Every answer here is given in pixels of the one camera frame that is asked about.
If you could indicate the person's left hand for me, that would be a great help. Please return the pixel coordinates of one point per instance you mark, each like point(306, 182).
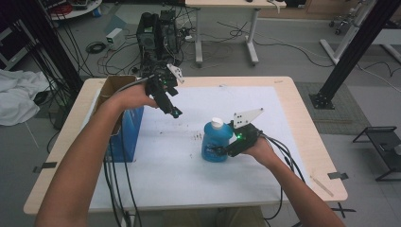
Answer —
point(137, 96)

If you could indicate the blue cardboard box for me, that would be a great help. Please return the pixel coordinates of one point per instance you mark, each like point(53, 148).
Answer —
point(127, 138)

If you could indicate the black metal post with base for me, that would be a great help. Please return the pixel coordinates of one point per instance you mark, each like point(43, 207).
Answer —
point(353, 53)

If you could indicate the black computer tower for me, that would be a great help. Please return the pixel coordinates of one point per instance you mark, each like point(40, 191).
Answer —
point(151, 34)

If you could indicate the white metal stand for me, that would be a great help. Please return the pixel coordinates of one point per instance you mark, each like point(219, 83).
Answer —
point(346, 34)

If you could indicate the person's right hand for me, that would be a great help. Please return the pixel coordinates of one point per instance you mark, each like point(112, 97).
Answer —
point(265, 153)

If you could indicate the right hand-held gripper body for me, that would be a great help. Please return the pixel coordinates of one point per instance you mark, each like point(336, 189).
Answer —
point(244, 140)

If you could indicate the white desk with wooden top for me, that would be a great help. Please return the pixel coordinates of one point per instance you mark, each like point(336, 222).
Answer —
point(233, 3)

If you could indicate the blue bottle with white cap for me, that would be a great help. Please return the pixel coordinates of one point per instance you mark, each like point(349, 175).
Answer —
point(214, 137)

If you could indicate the small white box device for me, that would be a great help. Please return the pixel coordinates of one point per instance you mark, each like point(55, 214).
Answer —
point(115, 38)

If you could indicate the grey tape strip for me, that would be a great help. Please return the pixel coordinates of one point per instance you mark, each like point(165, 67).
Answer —
point(338, 175)

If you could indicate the grey floor mat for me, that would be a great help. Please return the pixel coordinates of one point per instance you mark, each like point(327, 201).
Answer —
point(346, 116)

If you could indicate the white cloth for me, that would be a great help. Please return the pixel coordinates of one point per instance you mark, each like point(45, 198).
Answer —
point(19, 94)

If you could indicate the white table mat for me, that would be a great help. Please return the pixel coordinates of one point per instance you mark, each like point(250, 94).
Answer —
point(189, 179)

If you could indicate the black metal rack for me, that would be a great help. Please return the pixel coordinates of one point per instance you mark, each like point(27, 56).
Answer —
point(387, 154)

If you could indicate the dark cabinet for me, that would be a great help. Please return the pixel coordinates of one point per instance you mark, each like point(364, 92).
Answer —
point(12, 47)

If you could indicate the black tape strip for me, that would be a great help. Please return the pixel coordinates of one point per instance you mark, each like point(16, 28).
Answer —
point(45, 166)

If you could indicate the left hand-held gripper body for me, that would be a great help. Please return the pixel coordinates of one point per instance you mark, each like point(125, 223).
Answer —
point(159, 85)

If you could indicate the person's olive clothing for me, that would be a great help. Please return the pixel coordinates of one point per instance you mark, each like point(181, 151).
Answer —
point(220, 217)

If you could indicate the round white table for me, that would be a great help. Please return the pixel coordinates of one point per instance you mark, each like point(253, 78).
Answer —
point(78, 11)

